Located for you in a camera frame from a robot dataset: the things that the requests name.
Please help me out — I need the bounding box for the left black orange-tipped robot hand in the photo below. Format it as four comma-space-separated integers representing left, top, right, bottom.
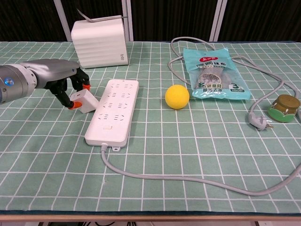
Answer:
20, 58, 91, 111

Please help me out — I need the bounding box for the white power adapter plug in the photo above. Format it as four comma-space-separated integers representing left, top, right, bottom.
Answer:
70, 89, 99, 114

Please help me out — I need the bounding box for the white power strip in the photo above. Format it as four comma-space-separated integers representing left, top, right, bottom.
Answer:
84, 79, 140, 153

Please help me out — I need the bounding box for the white ribbed box appliance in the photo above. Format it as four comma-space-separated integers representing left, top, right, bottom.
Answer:
71, 8, 129, 69

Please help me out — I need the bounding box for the yellow foam ball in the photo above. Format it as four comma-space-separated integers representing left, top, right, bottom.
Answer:
165, 84, 190, 110

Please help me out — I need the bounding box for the green checked tablecloth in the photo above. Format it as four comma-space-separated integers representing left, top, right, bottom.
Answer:
0, 41, 301, 215

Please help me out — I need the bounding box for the teal cleaning cloth package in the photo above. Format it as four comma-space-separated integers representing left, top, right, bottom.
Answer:
182, 47, 252, 101

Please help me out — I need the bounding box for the small green brown jar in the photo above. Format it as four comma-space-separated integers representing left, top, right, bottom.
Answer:
267, 94, 301, 123

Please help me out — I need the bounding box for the white frame post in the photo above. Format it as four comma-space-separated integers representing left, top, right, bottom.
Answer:
208, 0, 228, 41
121, 0, 134, 41
53, 0, 72, 42

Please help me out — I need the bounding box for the grey power strip cable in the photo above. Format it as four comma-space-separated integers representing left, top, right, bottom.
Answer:
100, 37, 301, 196

